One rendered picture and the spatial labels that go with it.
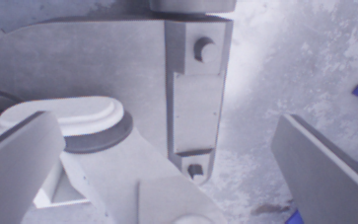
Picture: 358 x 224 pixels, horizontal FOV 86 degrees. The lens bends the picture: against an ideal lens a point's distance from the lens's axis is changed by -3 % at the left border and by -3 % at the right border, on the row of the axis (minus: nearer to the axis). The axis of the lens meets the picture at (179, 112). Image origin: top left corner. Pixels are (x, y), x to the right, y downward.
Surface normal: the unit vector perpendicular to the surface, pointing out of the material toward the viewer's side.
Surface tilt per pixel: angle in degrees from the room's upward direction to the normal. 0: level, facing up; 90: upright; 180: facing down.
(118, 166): 90
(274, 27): 0
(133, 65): 0
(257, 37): 0
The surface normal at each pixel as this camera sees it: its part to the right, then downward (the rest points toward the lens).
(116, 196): 0.01, -0.86
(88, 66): 0.19, 0.50
